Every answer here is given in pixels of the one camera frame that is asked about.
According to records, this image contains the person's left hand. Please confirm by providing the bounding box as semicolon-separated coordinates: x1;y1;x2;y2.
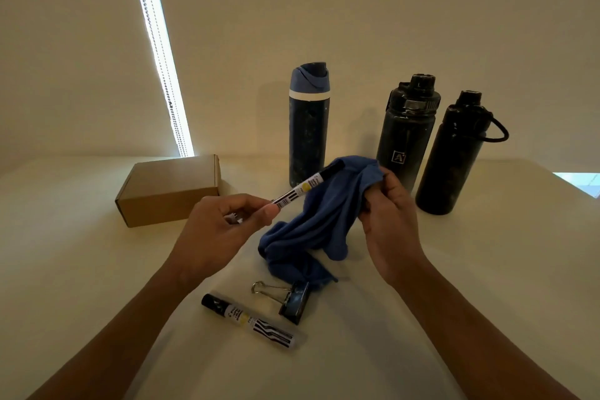
164;193;282;293

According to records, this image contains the person's right hand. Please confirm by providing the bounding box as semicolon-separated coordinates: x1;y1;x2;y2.
358;166;430;288

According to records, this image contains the brown paper box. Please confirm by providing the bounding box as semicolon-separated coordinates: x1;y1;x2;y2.
115;154;222;229

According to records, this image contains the blue cloth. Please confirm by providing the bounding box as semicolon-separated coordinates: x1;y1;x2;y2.
257;156;386;291

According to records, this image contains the black white striped marker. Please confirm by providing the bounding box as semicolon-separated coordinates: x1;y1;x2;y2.
271;159;346;211
201;293;297;350

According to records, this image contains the black bottle with loop handle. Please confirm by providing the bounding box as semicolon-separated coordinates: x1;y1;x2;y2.
415;90;510;216

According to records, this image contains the black grey gradient bottle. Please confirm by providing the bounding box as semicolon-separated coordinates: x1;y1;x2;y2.
376;74;442;194

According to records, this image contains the black binder clip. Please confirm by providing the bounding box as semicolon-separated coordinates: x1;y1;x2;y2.
251;280;311;326

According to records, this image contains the navy bottle with blue lid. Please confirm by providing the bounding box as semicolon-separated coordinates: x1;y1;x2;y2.
288;62;331;188

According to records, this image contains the person's right forearm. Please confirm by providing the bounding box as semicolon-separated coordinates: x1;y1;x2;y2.
393;259;580;400

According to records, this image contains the person's left forearm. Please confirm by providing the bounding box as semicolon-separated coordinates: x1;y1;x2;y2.
27;266;193;400

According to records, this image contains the beaded blind chain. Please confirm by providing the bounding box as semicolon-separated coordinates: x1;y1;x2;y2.
127;0;191;158

